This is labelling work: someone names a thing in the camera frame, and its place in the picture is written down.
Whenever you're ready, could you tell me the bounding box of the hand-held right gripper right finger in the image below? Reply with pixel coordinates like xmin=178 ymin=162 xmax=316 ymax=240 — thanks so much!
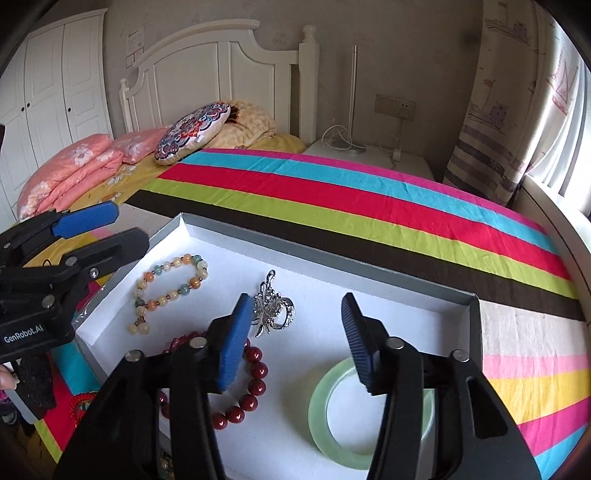
xmin=341 ymin=292 xmax=542 ymax=480

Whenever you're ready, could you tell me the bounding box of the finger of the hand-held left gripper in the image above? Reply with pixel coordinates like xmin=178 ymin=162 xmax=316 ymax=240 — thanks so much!
xmin=0 ymin=200 xmax=120 ymax=267
xmin=25 ymin=227 xmax=149 ymax=319

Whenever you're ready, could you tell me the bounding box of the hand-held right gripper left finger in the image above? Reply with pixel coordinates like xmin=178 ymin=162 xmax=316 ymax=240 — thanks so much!
xmin=53 ymin=293 xmax=254 ymax=480

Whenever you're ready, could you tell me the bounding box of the dark red bead bracelet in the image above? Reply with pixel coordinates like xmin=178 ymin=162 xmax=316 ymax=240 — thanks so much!
xmin=157 ymin=339 xmax=269 ymax=430

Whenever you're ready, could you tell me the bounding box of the small garnet bead bracelet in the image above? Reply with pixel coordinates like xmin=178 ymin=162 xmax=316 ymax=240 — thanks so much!
xmin=164 ymin=330 xmax=208 ymax=354

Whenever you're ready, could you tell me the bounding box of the silver brooch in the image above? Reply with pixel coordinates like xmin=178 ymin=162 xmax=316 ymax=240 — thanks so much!
xmin=252 ymin=269 xmax=296 ymax=337

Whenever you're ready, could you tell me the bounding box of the white cardboard box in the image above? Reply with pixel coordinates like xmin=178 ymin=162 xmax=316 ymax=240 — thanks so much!
xmin=74 ymin=212 xmax=483 ymax=480

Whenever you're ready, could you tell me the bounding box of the multicolour bead bracelet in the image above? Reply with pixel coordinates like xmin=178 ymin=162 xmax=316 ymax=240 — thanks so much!
xmin=128 ymin=253 xmax=209 ymax=335

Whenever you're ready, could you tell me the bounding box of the green jade bangle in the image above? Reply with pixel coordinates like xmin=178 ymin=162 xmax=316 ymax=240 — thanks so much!
xmin=308 ymin=357 xmax=437 ymax=470

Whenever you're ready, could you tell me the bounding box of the dark cloth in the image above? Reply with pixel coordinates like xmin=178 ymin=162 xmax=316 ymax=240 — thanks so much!
xmin=9 ymin=353 xmax=57 ymax=421

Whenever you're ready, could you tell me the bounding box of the pink floral quilt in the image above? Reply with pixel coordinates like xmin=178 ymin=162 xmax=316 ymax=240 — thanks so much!
xmin=17 ymin=134 xmax=125 ymax=214

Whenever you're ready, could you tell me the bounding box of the pink pillow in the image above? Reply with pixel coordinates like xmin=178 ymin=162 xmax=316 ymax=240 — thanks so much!
xmin=111 ymin=127 xmax=174 ymax=163

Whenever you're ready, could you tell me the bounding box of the white wardrobe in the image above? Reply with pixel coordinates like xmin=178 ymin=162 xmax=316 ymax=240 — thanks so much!
xmin=0 ymin=8 xmax=114 ymax=227

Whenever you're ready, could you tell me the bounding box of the round patterned cushion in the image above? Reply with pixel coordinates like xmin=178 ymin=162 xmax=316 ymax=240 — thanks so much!
xmin=154 ymin=102 xmax=232 ymax=166

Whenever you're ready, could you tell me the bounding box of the striped bed sheet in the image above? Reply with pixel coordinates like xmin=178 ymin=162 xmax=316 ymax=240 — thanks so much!
xmin=34 ymin=148 xmax=580 ymax=480

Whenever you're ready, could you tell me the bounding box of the beige floral blanket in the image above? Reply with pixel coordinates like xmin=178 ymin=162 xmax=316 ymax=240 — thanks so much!
xmin=212 ymin=100 xmax=278 ymax=149

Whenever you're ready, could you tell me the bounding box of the white nightstand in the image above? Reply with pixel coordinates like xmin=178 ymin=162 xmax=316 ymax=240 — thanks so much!
xmin=302 ymin=138 xmax=435 ymax=182

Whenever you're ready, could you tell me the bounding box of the white wooden headboard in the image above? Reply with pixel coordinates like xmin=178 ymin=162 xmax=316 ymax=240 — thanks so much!
xmin=119 ymin=19 xmax=320 ymax=139

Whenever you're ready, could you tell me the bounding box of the white window sill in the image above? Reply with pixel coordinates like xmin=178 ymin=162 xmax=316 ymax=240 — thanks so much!
xmin=517 ymin=175 xmax=591 ymax=315

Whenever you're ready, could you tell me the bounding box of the white pole lamp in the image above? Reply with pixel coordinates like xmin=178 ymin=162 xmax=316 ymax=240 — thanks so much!
xmin=323 ymin=45 xmax=369 ymax=154

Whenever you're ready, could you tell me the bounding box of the printed curtain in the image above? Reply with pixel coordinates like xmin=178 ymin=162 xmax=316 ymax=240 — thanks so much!
xmin=443 ymin=0 xmax=591 ymax=208

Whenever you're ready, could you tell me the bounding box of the red cord ornament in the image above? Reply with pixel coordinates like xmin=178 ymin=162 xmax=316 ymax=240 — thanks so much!
xmin=69 ymin=391 xmax=100 ymax=416

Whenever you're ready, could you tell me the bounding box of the paper wall notice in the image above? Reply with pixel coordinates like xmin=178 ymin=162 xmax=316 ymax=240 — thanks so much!
xmin=124 ymin=25 xmax=146 ymax=68

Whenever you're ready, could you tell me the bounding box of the white cable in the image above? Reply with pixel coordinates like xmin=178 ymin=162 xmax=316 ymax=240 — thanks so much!
xmin=321 ymin=124 xmax=352 ymax=149

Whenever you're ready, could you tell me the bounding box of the wall socket panel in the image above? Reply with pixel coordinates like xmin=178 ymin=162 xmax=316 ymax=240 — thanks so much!
xmin=375 ymin=93 xmax=416 ymax=121

